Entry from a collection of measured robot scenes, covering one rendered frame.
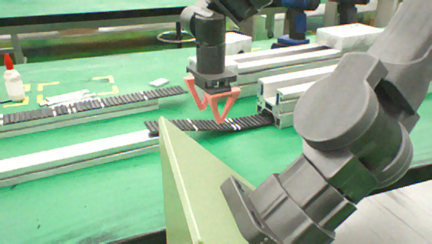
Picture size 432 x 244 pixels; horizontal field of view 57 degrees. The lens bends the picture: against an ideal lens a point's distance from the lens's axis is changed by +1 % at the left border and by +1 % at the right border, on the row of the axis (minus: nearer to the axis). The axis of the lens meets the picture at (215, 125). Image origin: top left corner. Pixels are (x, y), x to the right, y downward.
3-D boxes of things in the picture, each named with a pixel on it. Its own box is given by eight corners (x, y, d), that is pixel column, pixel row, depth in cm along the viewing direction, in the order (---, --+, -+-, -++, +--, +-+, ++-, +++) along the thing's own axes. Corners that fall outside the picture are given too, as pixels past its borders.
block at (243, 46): (232, 76, 115) (233, 45, 111) (207, 67, 123) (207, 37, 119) (255, 69, 121) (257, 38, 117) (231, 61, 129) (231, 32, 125)
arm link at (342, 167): (314, 192, 34) (343, 216, 37) (404, 109, 33) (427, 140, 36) (269, 138, 42) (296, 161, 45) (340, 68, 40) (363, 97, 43)
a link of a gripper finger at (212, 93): (222, 111, 84) (223, 69, 80) (240, 123, 78) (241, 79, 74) (194, 117, 81) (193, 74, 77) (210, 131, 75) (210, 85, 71)
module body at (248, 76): (237, 99, 100) (238, 67, 96) (220, 86, 108) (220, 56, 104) (448, 57, 132) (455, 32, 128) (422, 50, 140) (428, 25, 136)
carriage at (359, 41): (339, 61, 110) (342, 36, 107) (314, 51, 118) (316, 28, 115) (382, 53, 116) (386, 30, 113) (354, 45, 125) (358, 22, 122)
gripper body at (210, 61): (213, 69, 83) (213, 35, 80) (237, 84, 75) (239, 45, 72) (185, 74, 80) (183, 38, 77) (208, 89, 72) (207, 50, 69)
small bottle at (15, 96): (26, 100, 99) (15, 54, 94) (9, 103, 98) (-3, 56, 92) (25, 95, 102) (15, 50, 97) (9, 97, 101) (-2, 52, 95)
